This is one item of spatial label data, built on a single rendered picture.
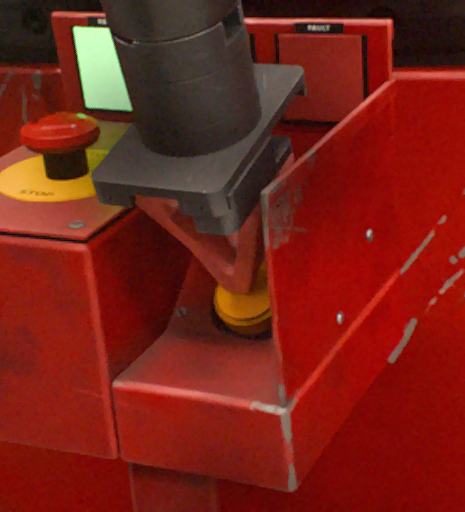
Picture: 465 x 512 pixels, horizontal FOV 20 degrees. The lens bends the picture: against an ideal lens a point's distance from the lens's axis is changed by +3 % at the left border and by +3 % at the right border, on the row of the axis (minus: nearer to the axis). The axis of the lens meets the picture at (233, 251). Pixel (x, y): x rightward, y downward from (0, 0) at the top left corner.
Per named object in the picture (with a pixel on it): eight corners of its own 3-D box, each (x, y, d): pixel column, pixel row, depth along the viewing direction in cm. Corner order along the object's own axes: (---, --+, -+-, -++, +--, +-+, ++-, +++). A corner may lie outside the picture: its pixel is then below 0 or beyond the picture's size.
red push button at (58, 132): (14, 197, 68) (1, 128, 67) (57, 170, 71) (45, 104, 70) (83, 203, 66) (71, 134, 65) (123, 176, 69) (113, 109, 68)
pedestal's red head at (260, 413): (-62, 433, 70) (-132, 98, 63) (101, 298, 83) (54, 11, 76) (295, 497, 61) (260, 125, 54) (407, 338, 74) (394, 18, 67)
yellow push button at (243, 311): (217, 339, 68) (202, 318, 66) (238, 276, 70) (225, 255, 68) (284, 348, 66) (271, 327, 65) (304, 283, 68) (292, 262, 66)
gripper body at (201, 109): (312, 100, 63) (288, -49, 59) (226, 228, 56) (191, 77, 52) (192, 92, 66) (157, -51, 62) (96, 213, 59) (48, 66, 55)
